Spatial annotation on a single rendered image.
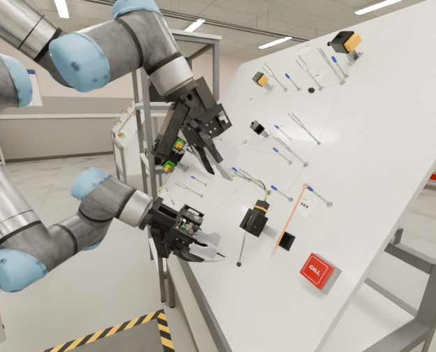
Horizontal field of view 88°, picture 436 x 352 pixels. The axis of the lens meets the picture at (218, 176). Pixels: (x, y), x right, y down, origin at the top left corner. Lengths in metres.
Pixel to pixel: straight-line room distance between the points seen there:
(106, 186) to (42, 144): 7.70
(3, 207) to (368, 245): 0.65
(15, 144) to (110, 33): 7.94
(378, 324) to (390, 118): 0.61
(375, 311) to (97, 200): 0.88
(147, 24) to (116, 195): 0.31
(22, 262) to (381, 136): 0.73
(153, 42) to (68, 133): 7.69
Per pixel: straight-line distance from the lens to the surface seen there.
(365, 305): 0.99
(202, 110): 0.47
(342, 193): 0.59
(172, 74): 0.44
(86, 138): 8.08
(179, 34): 1.54
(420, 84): 0.70
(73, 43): 0.40
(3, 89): 0.70
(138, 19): 0.45
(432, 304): 0.98
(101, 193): 0.51
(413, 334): 0.97
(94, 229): 0.57
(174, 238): 0.50
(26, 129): 8.20
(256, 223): 0.58
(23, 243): 0.51
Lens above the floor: 1.42
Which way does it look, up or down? 17 degrees down
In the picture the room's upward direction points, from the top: straight up
